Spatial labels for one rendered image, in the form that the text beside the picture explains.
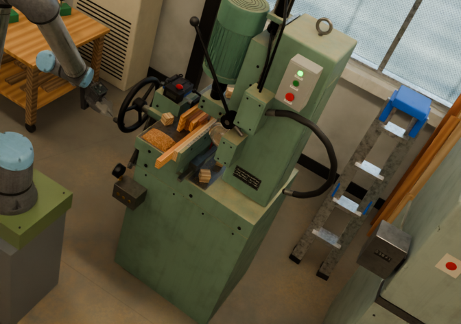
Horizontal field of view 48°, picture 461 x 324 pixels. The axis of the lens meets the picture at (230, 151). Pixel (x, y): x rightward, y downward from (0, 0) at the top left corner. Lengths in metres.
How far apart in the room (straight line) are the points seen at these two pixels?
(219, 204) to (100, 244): 0.95
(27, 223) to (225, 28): 1.02
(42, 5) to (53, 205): 0.78
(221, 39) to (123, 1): 1.68
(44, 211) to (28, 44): 1.31
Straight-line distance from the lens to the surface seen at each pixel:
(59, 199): 2.16
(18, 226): 2.08
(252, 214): 2.07
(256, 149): 1.98
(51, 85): 3.43
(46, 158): 3.22
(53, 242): 2.34
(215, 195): 2.08
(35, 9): 1.80
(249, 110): 1.81
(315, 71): 1.68
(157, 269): 2.58
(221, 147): 1.94
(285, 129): 1.88
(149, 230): 2.44
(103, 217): 2.95
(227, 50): 1.90
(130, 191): 2.25
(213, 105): 2.09
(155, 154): 2.07
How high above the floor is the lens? 2.27
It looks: 40 degrees down
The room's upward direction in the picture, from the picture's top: 21 degrees clockwise
